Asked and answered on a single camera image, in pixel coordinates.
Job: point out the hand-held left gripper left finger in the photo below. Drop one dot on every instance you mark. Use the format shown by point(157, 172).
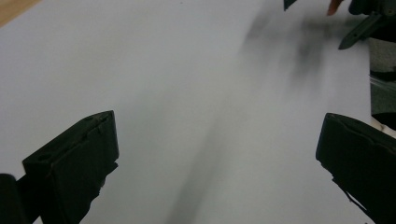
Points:
point(71, 161)

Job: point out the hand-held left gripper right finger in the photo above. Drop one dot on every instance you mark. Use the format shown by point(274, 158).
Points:
point(364, 161)

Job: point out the metal floor rail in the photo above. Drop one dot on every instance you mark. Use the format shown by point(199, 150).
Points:
point(383, 82)

